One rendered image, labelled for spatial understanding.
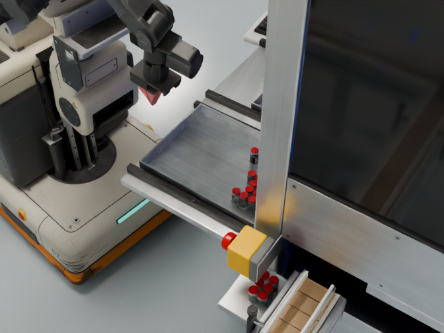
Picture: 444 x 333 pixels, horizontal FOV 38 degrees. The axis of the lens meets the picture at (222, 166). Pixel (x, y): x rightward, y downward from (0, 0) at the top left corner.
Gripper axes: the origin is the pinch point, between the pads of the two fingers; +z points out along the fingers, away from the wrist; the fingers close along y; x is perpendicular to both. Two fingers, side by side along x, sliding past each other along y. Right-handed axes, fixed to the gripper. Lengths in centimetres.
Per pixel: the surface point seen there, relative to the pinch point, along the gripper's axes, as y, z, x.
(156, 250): -9, 111, 21
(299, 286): 51, 4, -17
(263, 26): -7, 27, 70
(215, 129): 8.7, 18.8, 16.7
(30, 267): -44, 116, -12
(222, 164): 17.1, 17.5, 7.5
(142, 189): 5.5, 19.5, -10.3
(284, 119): 35.9, -31.9, -12.6
